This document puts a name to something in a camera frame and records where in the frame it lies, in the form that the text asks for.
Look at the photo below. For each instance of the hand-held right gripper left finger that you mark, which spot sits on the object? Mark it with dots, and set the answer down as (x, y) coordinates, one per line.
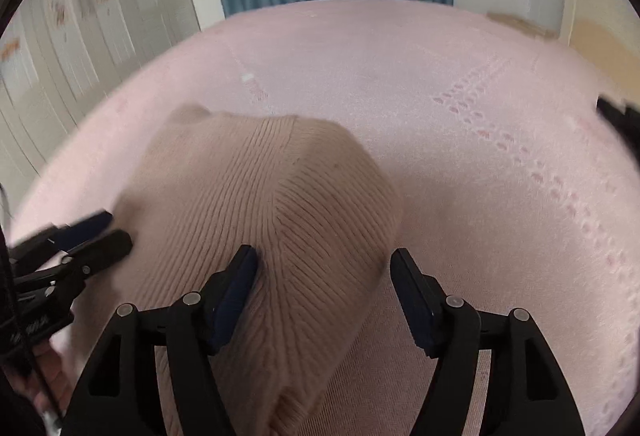
(235, 296)

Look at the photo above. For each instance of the black object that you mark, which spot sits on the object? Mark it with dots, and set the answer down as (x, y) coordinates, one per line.
(622, 118)

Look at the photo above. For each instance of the pink patterned bed sheet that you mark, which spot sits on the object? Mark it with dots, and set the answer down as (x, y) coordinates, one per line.
(475, 140)

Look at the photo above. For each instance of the light wooden board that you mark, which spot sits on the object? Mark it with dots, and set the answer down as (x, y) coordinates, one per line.
(520, 23)

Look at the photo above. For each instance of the cream wooden cabinet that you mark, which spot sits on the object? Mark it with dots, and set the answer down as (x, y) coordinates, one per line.
(600, 30)

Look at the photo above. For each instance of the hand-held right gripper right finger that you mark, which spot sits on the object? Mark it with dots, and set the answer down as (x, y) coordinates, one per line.
(417, 301)

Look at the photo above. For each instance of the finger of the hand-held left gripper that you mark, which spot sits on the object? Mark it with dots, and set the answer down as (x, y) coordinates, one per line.
(85, 228)
(102, 253)

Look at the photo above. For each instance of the person's left hand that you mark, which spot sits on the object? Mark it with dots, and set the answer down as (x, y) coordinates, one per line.
(47, 376)

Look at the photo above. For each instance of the beige knit sweater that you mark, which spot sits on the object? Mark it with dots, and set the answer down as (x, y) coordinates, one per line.
(300, 216)

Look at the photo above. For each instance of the flower print wardrobe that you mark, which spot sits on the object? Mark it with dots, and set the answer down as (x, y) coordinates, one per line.
(75, 25)

